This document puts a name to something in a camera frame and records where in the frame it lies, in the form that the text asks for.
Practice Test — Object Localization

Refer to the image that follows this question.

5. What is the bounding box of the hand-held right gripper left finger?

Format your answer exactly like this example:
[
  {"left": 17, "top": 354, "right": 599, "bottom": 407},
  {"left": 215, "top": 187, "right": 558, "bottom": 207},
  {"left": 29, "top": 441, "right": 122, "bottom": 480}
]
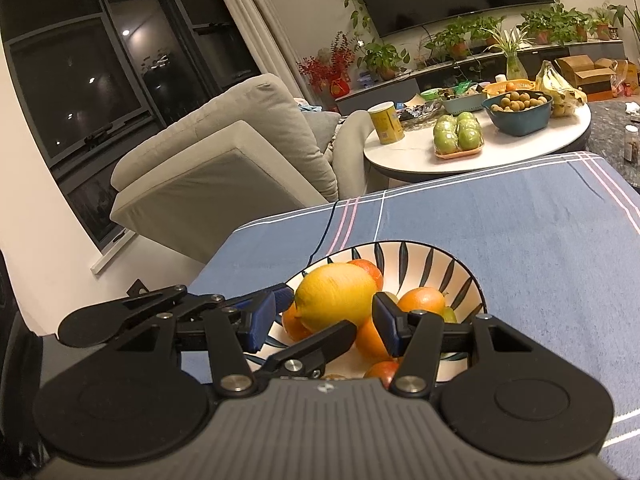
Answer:
[{"left": 115, "top": 291, "right": 277, "bottom": 397}]

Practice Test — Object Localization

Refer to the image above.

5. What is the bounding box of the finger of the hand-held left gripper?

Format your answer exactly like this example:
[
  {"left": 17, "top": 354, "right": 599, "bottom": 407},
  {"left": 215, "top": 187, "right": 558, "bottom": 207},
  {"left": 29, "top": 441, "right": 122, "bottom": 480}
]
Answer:
[
  {"left": 252, "top": 320, "right": 357, "bottom": 380},
  {"left": 127, "top": 284, "right": 295, "bottom": 321}
]

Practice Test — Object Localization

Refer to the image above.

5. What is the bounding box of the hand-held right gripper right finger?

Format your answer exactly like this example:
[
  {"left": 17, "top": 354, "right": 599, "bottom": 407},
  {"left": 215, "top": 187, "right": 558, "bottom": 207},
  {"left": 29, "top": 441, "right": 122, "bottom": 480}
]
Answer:
[{"left": 372, "top": 292, "right": 533, "bottom": 399}]

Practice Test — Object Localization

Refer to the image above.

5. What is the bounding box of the red apple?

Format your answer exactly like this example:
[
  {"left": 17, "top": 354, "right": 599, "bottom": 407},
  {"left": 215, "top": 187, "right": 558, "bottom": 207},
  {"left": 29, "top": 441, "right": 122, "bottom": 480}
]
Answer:
[{"left": 363, "top": 361, "right": 401, "bottom": 392}]

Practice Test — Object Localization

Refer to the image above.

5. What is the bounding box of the yellow mango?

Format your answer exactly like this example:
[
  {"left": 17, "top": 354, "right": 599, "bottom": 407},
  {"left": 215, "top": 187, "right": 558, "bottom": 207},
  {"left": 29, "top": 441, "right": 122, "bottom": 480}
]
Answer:
[{"left": 294, "top": 262, "right": 378, "bottom": 333}]

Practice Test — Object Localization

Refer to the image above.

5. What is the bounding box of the striped white bowl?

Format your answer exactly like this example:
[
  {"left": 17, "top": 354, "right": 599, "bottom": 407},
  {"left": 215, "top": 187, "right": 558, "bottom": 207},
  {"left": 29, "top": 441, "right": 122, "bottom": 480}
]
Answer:
[{"left": 260, "top": 241, "right": 488, "bottom": 386}]

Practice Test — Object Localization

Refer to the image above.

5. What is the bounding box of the beige armchair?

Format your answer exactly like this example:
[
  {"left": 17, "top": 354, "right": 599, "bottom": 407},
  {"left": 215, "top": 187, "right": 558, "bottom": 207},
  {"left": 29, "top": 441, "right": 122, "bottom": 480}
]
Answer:
[{"left": 109, "top": 72, "right": 373, "bottom": 266}]

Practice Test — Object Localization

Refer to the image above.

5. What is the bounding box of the grey cushion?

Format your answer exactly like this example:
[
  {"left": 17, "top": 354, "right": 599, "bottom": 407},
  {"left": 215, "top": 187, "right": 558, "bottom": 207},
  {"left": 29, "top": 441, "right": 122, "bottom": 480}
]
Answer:
[{"left": 299, "top": 109, "right": 342, "bottom": 161}]

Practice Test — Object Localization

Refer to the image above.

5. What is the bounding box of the blue striped tablecloth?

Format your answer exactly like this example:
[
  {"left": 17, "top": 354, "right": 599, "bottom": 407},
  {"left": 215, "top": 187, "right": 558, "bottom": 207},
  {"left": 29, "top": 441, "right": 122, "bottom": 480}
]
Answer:
[{"left": 187, "top": 152, "right": 640, "bottom": 480}]

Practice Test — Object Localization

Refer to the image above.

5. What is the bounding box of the yellow can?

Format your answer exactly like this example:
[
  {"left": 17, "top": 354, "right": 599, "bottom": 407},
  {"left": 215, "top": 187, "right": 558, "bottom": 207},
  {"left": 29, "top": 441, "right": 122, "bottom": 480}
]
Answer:
[{"left": 368, "top": 101, "right": 405, "bottom": 146}]

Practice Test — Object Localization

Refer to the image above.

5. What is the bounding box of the wrapped green pears tray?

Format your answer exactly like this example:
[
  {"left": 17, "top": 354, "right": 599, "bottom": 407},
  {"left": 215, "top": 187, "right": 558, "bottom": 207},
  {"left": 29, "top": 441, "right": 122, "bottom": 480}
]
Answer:
[{"left": 432, "top": 111, "right": 486, "bottom": 160}]

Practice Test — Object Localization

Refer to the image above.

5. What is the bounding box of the dark television cabinet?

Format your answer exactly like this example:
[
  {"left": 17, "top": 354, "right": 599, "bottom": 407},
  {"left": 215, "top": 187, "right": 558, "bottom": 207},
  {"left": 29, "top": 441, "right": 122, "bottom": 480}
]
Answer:
[{"left": 335, "top": 40, "right": 626, "bottom": 116}]

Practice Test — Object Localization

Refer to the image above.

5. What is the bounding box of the glass dish of snacks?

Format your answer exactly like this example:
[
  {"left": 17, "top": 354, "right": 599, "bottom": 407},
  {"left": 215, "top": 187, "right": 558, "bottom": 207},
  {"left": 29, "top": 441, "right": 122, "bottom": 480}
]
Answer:
[{"left": 397, "top": 95, "right": 443, "bottom": 123}]

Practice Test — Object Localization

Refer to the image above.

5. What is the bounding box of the red flower plant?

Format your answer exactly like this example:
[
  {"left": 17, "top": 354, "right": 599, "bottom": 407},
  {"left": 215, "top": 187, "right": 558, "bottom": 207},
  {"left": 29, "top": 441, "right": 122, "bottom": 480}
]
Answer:
[{"left": 296, "top": 32, "right": 358, "bottom": 98}]

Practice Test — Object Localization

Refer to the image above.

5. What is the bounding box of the white round table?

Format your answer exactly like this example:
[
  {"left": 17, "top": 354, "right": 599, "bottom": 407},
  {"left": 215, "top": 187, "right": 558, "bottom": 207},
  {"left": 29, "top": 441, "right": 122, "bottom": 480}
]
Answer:
[{"left": 363, "top": 102, "right": 592, "bottom": 183}]

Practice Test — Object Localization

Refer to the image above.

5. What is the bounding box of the dark framed window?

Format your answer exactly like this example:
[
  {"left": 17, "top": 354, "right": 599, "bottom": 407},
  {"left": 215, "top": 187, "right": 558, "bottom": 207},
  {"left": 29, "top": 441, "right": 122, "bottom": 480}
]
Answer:
[{"left": 0, "top": 0, "right": 261, "bottom": 261}]

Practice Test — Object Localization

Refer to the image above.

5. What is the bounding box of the teal bowl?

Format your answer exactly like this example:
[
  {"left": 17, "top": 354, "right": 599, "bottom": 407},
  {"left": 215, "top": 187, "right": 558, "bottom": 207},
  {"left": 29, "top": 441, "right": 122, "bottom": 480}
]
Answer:
[{"left": 482, "top": 92, "right": 553, "bottom": 137}]

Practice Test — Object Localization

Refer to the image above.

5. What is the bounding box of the row of potted green plants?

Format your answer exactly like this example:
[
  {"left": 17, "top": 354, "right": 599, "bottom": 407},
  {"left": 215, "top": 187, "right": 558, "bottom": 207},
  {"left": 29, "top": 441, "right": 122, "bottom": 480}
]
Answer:
[{"left": 357, "top": 4, "right": 621, "bottom": 82}]

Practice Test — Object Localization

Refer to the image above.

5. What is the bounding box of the pile of longans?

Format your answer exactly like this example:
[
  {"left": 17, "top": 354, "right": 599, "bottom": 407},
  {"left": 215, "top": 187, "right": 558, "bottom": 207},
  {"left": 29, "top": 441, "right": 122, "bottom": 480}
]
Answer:
[{"left": 490, "top": 89, "right": 548, "bottom": 113}]

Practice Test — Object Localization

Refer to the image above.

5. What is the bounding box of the white curtain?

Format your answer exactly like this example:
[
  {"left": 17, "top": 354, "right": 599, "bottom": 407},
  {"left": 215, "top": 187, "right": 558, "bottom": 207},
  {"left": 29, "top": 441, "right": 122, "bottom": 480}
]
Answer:
[{"left": 205, "top": 0, "right": 313, "bottom": 111}]

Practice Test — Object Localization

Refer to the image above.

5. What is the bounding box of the orange basket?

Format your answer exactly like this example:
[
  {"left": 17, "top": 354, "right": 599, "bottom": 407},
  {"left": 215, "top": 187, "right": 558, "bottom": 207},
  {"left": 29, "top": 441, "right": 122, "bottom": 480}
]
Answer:
[{"left": 482, "top": 79, "right": 536, "bottom": 98}]

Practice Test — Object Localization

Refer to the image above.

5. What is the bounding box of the dark marble table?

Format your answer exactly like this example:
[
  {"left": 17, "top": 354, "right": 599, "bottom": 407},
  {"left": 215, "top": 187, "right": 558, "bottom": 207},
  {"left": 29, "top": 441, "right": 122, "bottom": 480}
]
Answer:
[{"left": 585, "top": 100, "right": 640, "bottom": 188}]

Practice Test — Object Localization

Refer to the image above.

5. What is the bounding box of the green vine plant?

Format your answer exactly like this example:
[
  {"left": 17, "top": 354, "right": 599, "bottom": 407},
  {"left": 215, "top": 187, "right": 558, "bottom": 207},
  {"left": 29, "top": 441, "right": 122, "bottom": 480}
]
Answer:
[{"left": 332, "top": 0, "right": 565, "bottom": 43}]

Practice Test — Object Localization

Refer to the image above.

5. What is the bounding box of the bunch of bananas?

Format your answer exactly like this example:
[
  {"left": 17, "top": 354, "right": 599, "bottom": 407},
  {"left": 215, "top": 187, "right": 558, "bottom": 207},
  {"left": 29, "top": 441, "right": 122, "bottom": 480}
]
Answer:
[{"left": 535, "top": 60, "right": 588, "bottom": 118}]

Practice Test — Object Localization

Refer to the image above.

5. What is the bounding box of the glass vase with plant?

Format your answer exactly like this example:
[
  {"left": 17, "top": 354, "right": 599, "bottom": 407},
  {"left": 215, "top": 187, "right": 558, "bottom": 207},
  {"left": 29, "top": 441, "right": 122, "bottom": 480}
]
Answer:
[{"left": 487, "top": 30, "right": 526, "bottom": 81}]

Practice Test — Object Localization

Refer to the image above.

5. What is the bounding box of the small spice jar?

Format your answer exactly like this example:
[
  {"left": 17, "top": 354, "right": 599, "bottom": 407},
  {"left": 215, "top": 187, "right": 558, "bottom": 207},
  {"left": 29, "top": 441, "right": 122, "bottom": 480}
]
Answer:
[{"left": 622, "top": 125, "right": 640, "bottom": 163}]

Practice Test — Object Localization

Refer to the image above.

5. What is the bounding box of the cardboard box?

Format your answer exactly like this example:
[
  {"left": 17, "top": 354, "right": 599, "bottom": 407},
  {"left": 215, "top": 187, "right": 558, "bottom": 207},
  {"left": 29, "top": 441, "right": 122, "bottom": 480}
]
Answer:
[{"left": 555, "top": 55, "right": 640, "bottom": 103}]

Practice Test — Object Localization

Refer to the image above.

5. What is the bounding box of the large leafy floor plant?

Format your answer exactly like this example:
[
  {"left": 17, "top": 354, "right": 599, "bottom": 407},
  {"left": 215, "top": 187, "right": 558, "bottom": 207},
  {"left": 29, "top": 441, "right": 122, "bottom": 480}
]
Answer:
[{"left": 607, "top": 0, "right": 640, "bottom": 41}]

